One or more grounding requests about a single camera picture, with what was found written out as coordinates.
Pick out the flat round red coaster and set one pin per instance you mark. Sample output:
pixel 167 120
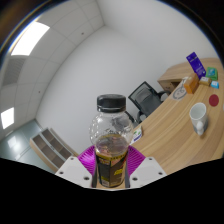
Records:
pixel 214 99

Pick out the wooden side desk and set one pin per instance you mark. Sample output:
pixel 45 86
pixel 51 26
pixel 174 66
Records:
pixel 173 75

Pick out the rectangular ceiling light panel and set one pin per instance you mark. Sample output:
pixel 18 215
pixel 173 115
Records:
pixel 30 38
pixel 7 117

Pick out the black office chair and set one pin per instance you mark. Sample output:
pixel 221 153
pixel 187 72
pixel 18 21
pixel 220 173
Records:
pixel 130 117

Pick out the white ceramic mug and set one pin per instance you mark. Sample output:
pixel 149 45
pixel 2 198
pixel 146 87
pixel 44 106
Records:
pixel 198 115

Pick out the small tan packet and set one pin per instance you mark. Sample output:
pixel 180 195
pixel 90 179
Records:
pixel 205 81

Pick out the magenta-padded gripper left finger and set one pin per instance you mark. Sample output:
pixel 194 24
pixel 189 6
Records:
pixel 71 170

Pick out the wooden shelf cabinet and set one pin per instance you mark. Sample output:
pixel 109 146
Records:
pixel 50 150

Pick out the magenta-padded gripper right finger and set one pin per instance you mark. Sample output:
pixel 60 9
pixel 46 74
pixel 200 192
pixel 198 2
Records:
pixel 150 170

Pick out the small light blue box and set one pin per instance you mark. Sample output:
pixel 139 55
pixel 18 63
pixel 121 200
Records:
pixel 214 84

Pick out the purple standing pouch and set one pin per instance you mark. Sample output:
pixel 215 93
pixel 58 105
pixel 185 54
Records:
pixel 196 65

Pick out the white printed leaflet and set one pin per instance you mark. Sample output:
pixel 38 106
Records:
pixel 136 135

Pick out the ceiling air vent grille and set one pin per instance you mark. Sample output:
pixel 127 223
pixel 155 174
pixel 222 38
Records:
pixel 13 70

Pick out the grey mesh office chair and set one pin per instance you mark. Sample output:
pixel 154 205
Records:
pixel 146 98

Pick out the clear bottle with black cap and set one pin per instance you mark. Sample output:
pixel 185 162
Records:
pixel 111 133

